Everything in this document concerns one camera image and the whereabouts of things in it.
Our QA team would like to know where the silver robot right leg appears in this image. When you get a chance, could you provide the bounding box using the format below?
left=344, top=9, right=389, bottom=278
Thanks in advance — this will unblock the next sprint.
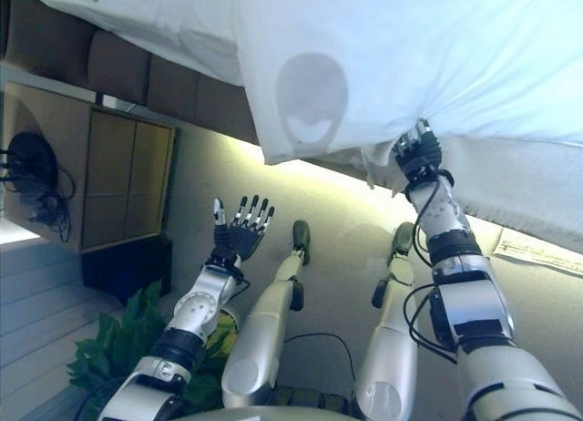
left=353, top=221, right=421, bottom=421

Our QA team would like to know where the camouflage patterned pad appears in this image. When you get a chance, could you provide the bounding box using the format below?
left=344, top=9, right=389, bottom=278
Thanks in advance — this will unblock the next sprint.
left=267, top=385, right=366, bottom=409

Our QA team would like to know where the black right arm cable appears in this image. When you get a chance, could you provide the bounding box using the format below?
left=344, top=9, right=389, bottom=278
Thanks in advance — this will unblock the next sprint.
left=402, top=167, right=460, bottom=364

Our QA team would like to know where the green leafy plant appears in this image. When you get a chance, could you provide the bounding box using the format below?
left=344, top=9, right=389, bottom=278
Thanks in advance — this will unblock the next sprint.
left=65, top=278, right=239, bottom=414

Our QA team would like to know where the white duvet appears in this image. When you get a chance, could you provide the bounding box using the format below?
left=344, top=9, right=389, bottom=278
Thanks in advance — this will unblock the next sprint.
left=235, top=0, right=583, bottom=166

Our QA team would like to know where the silver robot leg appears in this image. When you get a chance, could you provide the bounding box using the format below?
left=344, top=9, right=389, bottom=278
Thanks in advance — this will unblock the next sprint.
left=220, top=219, right=312, bottom=407
left=353, top=221, right=421, bottom=421

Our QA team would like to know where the silver robot left leg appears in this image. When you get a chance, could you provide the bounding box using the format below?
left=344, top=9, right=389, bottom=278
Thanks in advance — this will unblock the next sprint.
left=220, top=219, right=312, bottom=407

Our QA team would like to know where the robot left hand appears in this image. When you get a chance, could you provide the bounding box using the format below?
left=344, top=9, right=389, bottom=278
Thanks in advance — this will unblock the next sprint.
left=210, top=193, right=277, bottom=263

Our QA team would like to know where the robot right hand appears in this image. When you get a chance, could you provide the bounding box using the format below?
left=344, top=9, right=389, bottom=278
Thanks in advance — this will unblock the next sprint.
left=392, top=118, right=445, bottom=181

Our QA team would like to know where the silver robot torso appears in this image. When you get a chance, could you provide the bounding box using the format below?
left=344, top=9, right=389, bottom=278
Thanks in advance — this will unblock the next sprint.
left=171, top=404, right=362, bottom=421

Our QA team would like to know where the wooden nightstand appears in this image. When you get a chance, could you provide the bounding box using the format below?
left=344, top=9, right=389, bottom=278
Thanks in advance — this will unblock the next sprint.
left=0, top=80, right=178, bottom=254

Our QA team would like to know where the black floor cable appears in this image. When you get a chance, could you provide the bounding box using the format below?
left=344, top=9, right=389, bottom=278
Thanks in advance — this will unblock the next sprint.
left=281, top=331, right=360, bottom=386

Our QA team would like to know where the black cable bundle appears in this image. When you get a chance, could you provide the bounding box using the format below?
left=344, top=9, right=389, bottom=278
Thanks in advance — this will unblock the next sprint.
left=0, top=149, right=77, bottom=236

